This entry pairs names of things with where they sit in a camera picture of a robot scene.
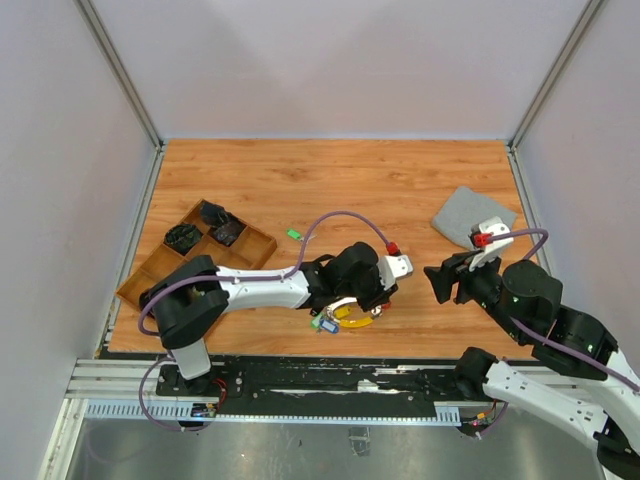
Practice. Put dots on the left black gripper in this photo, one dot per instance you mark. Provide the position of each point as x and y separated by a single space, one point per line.
380 297

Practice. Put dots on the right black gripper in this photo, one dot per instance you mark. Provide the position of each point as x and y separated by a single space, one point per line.
441 278

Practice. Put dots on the keyring with coloured keys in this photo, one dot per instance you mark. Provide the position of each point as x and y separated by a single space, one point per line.
345 314

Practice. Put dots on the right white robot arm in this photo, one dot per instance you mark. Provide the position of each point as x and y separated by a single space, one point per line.
525 301

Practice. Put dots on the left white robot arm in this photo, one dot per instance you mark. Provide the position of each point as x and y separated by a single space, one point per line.
187 303

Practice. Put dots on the grey cloth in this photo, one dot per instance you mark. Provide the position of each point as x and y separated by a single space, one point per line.
464 209

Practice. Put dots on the green tagged key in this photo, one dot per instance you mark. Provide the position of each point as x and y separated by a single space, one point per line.
298 236

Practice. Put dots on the wooden compartment tray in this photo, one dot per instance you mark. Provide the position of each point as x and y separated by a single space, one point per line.
251 251

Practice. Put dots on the black items in tray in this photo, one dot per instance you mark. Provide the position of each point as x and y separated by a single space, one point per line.
224 227

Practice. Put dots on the green black item in tray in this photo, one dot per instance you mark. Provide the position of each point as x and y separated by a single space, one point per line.
182 238

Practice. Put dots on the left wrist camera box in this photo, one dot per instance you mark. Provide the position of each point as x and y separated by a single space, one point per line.
394 268

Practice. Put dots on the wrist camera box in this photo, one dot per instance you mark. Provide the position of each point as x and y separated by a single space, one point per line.
394 268
488 247

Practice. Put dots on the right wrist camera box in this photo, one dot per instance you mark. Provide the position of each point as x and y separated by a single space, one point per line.
488 247

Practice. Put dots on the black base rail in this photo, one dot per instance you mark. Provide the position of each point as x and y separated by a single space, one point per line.
329 387

